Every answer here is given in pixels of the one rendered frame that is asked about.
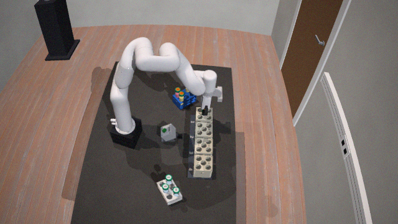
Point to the blue tube rack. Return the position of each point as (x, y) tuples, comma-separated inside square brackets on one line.
[(188, 99)]

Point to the white bucket adapter with five holes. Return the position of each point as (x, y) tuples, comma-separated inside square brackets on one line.
[(199, 166), (205, 146), (204, 130), (206, 119)]

